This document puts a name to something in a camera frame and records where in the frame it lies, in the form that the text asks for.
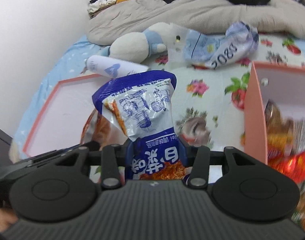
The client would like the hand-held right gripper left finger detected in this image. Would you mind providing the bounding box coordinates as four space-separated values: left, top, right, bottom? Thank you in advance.
54 140 133 190

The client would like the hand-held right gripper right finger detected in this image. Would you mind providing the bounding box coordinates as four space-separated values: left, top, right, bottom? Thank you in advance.
179 135 266 189

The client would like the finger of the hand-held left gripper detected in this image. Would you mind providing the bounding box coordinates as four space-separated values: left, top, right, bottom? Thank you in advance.
13 141 101 175

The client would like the orange clear snack packet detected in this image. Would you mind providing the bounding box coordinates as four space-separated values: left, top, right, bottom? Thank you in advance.
80 109 113 146

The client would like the blue snack packet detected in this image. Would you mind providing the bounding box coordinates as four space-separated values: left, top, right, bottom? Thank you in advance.
92 70 193 181

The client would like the pink cardboard box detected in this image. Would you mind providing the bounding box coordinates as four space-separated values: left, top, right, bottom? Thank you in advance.
244 61 305 167

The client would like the pile of snack packets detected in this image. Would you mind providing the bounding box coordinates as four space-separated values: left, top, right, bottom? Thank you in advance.
264 99 305 231

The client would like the person's left hand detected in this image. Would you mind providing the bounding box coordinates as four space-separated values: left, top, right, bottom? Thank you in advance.
0 206 18 231

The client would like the pink box lid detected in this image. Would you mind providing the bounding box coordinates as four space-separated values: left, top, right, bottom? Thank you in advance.
23 74 111 158

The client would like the white spray bottle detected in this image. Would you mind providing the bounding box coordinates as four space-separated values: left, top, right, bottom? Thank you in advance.
84 55 149 78

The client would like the crumpled blue-white plastic bag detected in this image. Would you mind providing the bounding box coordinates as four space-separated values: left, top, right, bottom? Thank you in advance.
167 21 259 71

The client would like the white and blue plush toy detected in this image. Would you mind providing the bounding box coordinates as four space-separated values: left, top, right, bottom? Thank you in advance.
98 22 186 65

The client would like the grey quilt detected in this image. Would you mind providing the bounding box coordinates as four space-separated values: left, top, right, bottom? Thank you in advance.
86 0 305 46

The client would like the cardboard box of clothes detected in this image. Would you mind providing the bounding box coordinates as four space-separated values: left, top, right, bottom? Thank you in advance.
87 0 121 20

